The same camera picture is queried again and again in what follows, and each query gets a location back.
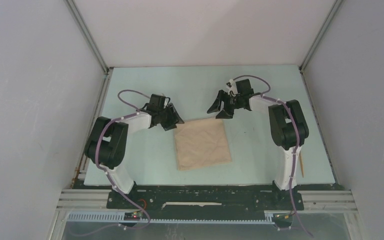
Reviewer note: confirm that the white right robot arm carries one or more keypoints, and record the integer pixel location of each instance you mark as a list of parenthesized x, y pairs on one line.
[(288, 126)]

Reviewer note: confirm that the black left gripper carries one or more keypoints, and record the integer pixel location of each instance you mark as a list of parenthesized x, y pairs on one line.
[(174, 117)]

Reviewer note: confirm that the aluminium corner frame post right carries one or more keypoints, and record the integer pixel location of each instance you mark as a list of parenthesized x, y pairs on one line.
[(321, 33)]

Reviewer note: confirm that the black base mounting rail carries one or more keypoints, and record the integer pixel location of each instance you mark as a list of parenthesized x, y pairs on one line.
[(205, 200)]

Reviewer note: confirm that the beige cloth napkin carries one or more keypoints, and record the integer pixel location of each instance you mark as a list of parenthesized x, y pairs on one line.
[(201, 143)]

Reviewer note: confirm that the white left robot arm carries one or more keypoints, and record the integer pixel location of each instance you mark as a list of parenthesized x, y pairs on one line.
[(107, 142)]

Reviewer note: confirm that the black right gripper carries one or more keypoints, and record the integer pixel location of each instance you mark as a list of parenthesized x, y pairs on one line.
[(227, 113)]

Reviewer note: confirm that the orange plastic fork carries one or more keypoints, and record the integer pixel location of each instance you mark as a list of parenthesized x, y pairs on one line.
[(301, 163)]

